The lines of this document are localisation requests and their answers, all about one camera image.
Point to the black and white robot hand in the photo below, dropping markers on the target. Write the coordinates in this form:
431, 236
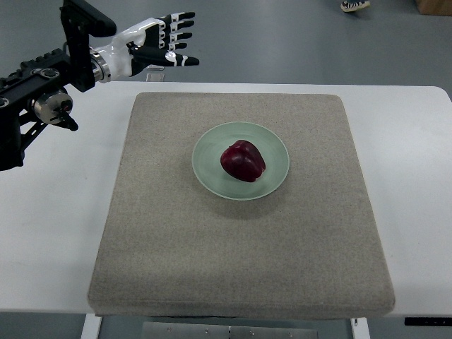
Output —
154, 41

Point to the red apple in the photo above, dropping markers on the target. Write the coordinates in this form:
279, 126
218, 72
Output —
243, 161

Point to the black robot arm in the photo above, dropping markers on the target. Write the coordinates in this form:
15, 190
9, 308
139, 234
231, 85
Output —
34, 96

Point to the lower metal floor plate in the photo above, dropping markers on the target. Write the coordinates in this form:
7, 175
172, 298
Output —
155, 77

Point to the pale green plate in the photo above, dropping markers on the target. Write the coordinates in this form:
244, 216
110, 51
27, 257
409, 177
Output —
211, 145

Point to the striped shoe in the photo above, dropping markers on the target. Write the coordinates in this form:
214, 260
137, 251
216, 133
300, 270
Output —
349, 7

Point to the beige fabric cushion mat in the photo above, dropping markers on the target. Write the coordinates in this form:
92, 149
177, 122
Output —
309, 250

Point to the cardboard box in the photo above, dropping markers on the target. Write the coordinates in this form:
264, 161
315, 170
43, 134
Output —
434, 7

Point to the white left table leg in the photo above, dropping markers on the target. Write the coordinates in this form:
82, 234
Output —
91, 327

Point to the white table leg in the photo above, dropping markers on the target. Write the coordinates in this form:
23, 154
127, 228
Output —
91, 327
360, 328

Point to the white right table leg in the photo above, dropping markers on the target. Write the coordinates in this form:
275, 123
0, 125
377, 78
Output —
360, 328

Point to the black table control panel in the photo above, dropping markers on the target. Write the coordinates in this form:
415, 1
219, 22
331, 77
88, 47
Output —
428, 321

